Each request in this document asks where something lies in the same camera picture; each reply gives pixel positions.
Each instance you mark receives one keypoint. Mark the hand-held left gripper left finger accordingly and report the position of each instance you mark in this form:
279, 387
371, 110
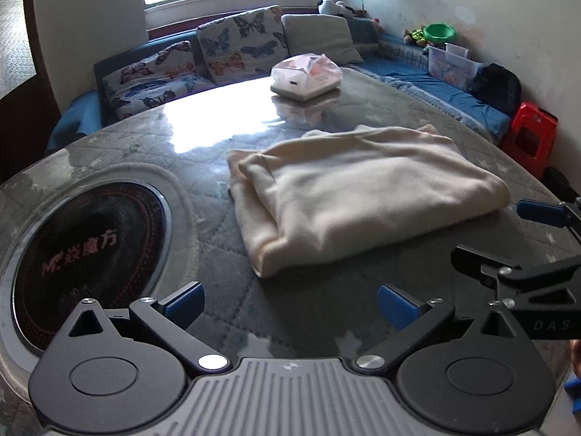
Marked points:
186, 304

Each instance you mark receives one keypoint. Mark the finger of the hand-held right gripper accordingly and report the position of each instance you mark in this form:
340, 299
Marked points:
472, 261
540, 212

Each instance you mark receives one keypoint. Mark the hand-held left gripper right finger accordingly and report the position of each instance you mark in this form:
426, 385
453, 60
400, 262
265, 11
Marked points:
397, 304

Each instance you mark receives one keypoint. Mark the cream knit garment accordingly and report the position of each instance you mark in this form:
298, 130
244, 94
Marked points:
363, 190

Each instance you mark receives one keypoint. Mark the red plastic stool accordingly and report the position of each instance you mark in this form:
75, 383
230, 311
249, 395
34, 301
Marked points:
531, 138

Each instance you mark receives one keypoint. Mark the round black induction cooker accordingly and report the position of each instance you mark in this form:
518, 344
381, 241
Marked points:
90, 245

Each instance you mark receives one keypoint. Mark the black backpack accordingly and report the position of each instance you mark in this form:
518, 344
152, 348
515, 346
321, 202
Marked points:
497, 88

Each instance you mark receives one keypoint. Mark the clear plastic storage box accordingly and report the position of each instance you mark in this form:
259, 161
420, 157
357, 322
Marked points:
451, 66

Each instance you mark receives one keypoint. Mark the blue corner sofa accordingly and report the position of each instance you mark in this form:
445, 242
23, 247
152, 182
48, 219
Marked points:
417, 77

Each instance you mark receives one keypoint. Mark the green plastic bowl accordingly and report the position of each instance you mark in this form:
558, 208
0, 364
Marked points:
439, 32

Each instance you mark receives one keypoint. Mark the green and yellow toy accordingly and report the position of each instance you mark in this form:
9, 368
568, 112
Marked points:
415, 37

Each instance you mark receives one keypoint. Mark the flat butterfly print pillow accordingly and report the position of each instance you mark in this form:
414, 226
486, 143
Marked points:
150, 81

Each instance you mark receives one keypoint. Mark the tissue pack in plastic bag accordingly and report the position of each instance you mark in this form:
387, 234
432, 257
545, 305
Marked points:
308, 77

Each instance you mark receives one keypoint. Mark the dark wooden door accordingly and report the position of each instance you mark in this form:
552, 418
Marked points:
22, 100

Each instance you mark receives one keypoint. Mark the upright butterfly print pillow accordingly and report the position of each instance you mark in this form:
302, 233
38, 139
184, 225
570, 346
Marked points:
240, 45

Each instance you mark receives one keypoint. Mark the plain grey pillow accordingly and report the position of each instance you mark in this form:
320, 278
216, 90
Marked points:
320, 38

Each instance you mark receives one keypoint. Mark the black and white plush toy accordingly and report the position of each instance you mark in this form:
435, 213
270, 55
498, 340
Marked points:
331, 7

